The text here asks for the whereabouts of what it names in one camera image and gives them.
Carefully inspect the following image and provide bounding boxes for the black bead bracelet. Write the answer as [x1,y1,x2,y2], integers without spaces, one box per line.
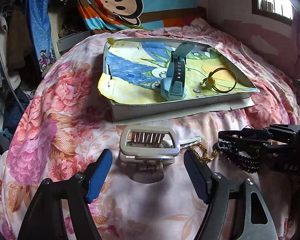
[213,139,263,173]

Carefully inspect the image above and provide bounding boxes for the gold chain bracelet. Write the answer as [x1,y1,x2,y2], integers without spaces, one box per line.
[189,142,218,164]

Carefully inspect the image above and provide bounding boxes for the silver hair clip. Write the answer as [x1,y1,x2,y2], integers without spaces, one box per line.
[162,136,203,149]

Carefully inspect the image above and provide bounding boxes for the black hair tie yellow bead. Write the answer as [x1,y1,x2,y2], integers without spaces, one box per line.
[202,67,237,94]

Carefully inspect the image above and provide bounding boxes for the light blue smart watch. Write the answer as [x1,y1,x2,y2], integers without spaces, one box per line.
[160,42,196,101]

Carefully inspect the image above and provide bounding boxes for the beige hair claw clip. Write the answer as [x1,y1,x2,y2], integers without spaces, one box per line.
[120,125,180,184]

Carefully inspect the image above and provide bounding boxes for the floral pink bed quilt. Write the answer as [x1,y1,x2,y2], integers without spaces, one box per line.
[0,19,300,239]

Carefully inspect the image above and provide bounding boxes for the grey tray box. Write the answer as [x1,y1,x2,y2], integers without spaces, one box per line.
[102,37,260,123]

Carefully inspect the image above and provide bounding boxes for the coloured dinosaur drawing paper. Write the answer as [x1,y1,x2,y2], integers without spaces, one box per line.
[97,37,261,105]

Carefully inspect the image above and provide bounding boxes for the window with bars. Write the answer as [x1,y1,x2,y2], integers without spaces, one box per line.
[251,0,293,26]

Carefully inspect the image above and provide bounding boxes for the hanging clothes on rack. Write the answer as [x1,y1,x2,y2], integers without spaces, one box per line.
[0,0,42,140]

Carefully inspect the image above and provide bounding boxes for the grey shelf board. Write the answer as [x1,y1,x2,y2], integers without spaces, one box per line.
[56,30,92,54]

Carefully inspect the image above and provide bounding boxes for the striped monkey blanket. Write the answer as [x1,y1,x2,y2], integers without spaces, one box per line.
[77,0,199,33]

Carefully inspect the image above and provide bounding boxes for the blue dotted hanging curtain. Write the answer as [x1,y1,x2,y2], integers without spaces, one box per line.
[26,0,56,73]

